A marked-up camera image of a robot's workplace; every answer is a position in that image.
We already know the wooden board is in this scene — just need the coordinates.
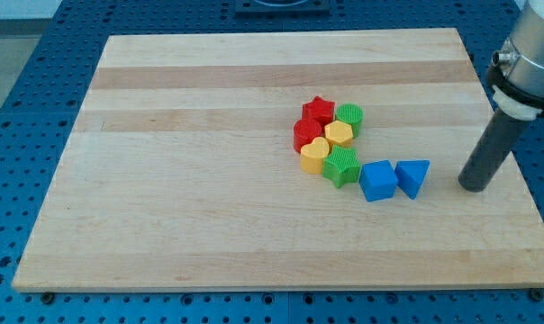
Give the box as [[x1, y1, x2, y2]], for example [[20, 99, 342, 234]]
[[12, 29, 544, 293]]

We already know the green star block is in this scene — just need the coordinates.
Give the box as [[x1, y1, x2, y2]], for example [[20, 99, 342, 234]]
[[322, 145, 361, 188]]

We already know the green cylinder block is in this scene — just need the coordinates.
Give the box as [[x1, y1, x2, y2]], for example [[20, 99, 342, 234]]
[[335, 103, 364, 139]]

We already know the yellow heart block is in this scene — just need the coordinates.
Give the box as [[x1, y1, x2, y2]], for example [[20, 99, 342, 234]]
[[300, 137, 330, 175]]

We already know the red cylinder block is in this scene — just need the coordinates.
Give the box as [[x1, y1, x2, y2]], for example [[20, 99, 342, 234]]
[[293, 118, 322, 153]]

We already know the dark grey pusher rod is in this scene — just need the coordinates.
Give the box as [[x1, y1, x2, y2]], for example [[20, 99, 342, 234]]
[[458, 108, 531, 193]]

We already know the red star block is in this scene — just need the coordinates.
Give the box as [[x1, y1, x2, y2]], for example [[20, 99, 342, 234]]
[[302, 95, 336, 126]]

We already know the blue cube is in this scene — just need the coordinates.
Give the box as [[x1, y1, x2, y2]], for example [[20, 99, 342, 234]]
[[358, 160, 398, 202]]

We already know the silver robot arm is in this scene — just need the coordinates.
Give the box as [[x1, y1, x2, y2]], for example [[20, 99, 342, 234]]
[[486, 0, 544, 118]]

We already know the blue triangular prism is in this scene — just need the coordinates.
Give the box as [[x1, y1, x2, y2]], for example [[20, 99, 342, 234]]
[[394, 160, 431, 200]]

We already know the yellow hexagon block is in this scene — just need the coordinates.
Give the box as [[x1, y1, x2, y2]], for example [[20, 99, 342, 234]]
[[324, 121, 354, 148]]

